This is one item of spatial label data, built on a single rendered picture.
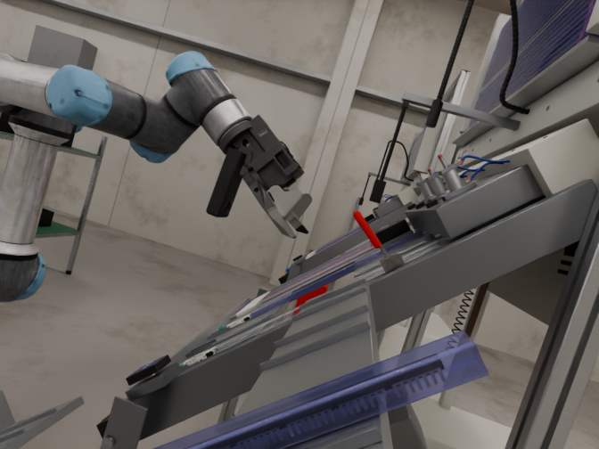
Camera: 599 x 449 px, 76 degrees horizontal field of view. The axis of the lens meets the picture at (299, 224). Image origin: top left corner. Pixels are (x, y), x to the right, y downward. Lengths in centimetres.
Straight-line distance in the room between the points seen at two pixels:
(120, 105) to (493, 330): 520
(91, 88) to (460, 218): 53
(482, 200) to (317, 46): 471
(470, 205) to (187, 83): 46
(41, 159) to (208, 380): 65
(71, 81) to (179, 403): 47
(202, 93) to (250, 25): 475
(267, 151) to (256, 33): 476
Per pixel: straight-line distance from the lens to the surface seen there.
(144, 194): 534
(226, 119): 63
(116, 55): 581
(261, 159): 61
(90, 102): 61
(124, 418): 63
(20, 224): 105
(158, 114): 68
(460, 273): 54
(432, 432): 116
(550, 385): 56
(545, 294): 91
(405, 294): 53
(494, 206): 59
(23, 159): 103
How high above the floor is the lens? 109
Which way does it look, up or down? 4 degrees down
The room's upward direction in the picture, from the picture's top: 17 degrees clockwise
